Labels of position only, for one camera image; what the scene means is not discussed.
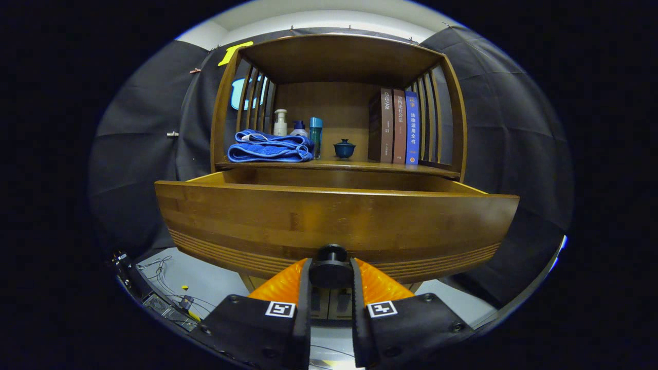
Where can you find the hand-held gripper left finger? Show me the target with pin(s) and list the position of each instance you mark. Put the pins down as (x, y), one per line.
(303, 318)

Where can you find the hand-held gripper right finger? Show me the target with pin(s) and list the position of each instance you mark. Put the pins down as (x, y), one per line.
(358, 318)

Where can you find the wooden cabinet door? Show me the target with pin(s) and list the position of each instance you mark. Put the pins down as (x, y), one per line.
(343, 303)
(317, 303)

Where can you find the wooden countertop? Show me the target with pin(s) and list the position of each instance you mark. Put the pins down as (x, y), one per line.
(360, 165)

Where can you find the wooden cabinet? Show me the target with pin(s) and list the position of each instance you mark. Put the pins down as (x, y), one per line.
(339, 56)

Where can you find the dark blue lidded teacup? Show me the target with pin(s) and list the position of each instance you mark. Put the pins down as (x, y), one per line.
(344, 150)

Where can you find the blue folded towel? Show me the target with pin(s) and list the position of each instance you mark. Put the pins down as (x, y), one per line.
(267, 151)

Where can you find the teal transparent bottle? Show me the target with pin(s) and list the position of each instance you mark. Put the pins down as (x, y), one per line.
(316, 136)

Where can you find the white bottle with blue cap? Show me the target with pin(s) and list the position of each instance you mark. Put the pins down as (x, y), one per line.
(299, 131)

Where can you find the dark brown book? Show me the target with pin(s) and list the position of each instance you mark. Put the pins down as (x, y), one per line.
(386, 128)

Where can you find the white pump bottle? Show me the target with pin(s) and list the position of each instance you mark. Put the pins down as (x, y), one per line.
(280, 126)

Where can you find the reddish brown book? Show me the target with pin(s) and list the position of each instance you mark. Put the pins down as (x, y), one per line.
(399, 128)

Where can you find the blue book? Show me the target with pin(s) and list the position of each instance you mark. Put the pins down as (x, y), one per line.
(412, 128)

